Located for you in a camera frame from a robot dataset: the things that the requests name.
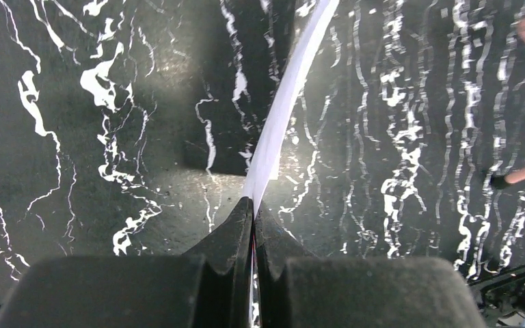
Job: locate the sheet music page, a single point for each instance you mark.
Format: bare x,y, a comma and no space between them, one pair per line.
267,152

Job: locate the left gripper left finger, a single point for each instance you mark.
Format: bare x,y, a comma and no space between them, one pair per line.
207,286

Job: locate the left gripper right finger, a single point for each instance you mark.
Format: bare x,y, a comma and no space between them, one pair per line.
299,289

